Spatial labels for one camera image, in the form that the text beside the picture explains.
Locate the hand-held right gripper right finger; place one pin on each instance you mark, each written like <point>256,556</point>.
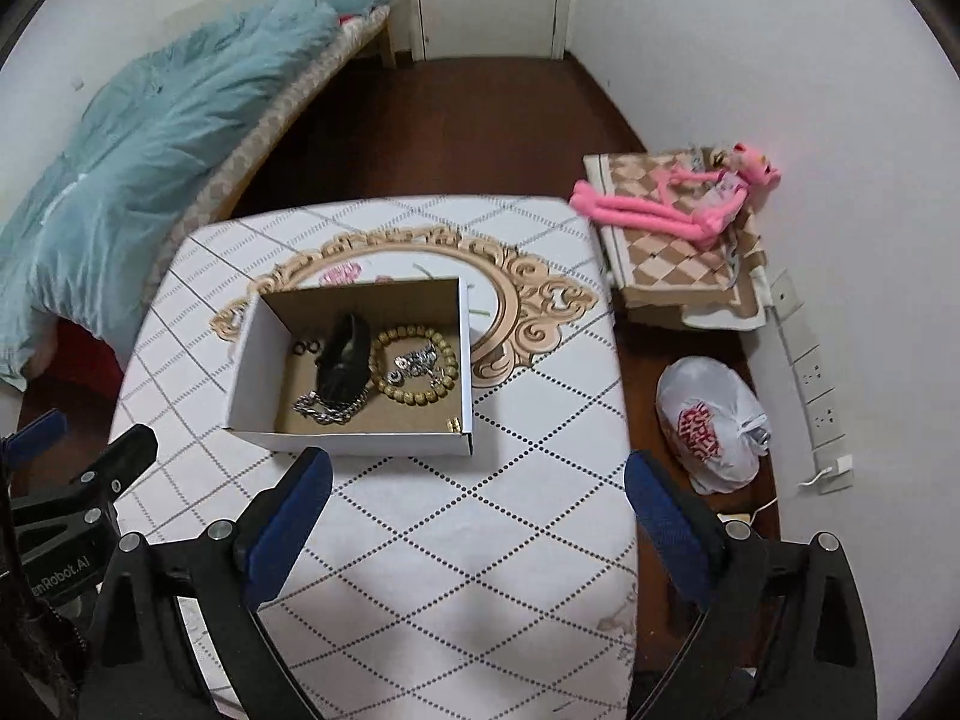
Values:
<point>675,532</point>

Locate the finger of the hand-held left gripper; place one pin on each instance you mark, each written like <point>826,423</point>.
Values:
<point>120,457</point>
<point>34,439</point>

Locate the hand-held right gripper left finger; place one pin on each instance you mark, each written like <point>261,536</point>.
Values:
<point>289,532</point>

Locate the white cardboard box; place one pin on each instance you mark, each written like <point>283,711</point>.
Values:
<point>360,444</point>

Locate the black smart band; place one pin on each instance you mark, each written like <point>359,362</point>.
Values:
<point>341,360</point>

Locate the white plastic bag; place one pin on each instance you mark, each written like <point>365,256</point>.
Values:
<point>705,427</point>

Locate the patterned white tablecloth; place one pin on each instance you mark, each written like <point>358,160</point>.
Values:
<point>450,525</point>

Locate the white charger plug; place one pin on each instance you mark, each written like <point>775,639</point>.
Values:
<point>840,465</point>

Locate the white power strip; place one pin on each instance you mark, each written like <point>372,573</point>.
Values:
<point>817,390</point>

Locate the brown checkered cushion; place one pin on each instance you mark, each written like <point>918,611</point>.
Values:
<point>675,270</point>

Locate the bed with blue duvet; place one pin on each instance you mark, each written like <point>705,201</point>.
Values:
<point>150,150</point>

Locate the pink plush toy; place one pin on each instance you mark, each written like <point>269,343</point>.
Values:
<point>637,214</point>

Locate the bed with checkered mattress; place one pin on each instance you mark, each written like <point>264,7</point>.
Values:
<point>277,120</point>

